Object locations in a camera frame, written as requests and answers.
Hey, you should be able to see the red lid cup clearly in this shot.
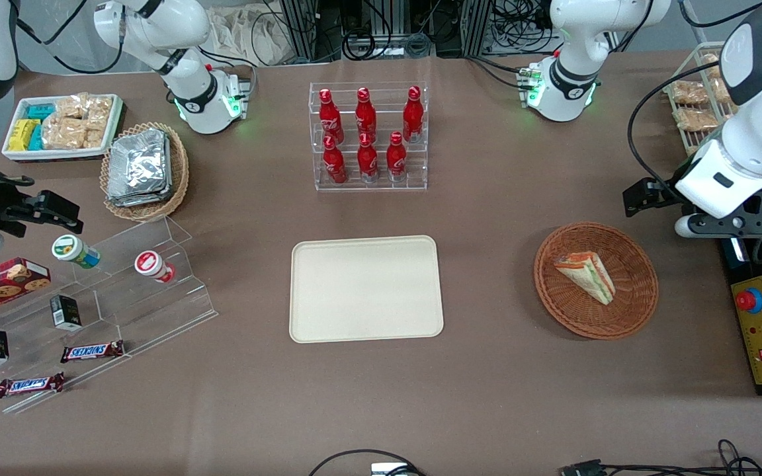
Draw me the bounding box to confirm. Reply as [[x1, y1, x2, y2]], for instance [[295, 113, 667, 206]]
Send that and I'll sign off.
[[134, 250, 177, 284]]

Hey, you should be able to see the white snack tray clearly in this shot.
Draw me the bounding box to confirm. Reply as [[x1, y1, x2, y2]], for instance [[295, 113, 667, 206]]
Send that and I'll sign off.
[[1, 94, 124, 163]]

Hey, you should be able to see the white wire rack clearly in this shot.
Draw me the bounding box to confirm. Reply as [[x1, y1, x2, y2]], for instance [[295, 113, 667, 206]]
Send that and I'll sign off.
[[662, 41, 742, 156]]

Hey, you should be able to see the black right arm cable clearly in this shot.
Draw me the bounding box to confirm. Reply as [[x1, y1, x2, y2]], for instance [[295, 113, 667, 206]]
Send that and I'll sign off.
[[14, 17, 127, 75]]

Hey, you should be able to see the black cable bundle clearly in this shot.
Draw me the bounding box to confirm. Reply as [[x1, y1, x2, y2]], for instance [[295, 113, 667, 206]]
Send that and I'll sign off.
[[493, 0, 557, 52]]

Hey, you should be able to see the beige cloth bag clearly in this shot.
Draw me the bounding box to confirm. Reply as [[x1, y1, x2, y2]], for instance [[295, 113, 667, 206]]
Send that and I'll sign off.
[[208, 5, 297, 67]]

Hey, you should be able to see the black yellow control box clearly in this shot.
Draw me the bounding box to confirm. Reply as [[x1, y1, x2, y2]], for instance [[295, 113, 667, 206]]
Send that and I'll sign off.
[[718, 185, 762, 397]]

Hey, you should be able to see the Snickers chocolate bar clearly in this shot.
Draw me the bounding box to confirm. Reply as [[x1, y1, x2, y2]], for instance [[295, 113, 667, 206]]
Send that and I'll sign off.
[[0, 372, 65, 399], [60, 340, 125, 364]]

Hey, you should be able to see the green lid cup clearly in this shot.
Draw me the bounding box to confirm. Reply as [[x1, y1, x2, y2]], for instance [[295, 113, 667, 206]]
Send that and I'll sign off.
[[51, 234, 101, 269]]

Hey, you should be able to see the red cola bottle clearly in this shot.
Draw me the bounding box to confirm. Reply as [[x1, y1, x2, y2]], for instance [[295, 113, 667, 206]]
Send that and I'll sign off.
[[355, 87, 377, 139], [386, 131, 407, 182], [318, 88, 344, 143], [402, 85, 424, 143], [357, 132, 379, 183], [323, 136, 348, 184]]

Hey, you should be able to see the aluminium frame post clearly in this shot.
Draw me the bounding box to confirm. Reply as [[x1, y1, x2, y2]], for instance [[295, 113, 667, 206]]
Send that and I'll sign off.
[[280, 0, 329, 63], [460, 0, 495, 57]]

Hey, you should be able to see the triangular sandwich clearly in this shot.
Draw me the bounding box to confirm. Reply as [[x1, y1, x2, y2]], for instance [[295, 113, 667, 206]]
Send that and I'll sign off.
[[553, 250, 616, 306]]

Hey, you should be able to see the black tangled cable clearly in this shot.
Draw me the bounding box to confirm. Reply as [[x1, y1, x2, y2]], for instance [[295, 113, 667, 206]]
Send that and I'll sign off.
[[717, 438, 762, 476]]

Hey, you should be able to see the yellow snack pack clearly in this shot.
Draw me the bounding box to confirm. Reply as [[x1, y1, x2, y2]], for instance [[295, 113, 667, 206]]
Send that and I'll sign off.
[[9, 119, 39, 151]]

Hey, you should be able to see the beige plastic tray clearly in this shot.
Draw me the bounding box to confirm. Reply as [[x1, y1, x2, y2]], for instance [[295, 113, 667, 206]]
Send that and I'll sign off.
[[288, 235, 445, 344]]

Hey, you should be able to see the red plaid cookie box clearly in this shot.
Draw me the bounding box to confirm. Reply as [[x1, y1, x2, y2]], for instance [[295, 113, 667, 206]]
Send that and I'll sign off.
[[0, 257, 52, 323]]

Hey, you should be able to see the silver foil pack stack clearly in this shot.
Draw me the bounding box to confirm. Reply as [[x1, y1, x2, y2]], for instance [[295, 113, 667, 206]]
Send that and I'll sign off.
[[106, 129, 172, 208]]

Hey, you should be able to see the black cable with connector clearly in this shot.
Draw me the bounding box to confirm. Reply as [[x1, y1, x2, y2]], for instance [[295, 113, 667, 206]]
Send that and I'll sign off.
[[561, 459, 762, 476]]

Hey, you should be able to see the clear acrylic bottle rack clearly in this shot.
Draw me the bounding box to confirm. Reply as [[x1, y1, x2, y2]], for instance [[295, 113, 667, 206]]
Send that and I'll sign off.
[[308, 81, 429, 192]]

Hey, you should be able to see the black looped cable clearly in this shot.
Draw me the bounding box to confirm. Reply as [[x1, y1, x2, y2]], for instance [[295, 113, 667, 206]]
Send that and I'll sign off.
[[308, 450, 425, 476]]

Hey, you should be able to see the light wicker basket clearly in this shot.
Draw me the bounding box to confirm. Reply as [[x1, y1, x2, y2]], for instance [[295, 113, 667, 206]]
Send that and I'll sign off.
[[100, 121, 190, 222]]

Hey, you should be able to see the clear acrylic stepped shelf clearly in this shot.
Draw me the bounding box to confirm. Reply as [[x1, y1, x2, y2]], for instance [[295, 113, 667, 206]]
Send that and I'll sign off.
[[0, 215, 218, 416]]

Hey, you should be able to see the brown wicker basket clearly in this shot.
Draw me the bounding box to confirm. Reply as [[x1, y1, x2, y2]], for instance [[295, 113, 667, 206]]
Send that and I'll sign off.
[[533, 221, 659, 341]]

